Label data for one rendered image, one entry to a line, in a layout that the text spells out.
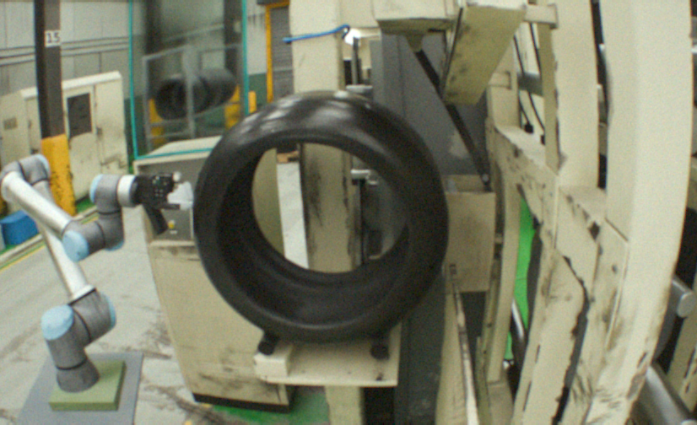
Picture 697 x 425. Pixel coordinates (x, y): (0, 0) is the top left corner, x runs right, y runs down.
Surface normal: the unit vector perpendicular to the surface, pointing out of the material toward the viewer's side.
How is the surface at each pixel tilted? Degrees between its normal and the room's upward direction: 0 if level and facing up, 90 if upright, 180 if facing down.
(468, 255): 90
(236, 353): 90
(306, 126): 79
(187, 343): 90
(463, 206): 90
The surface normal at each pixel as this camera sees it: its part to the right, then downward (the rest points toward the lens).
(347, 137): -0.04, 0.14
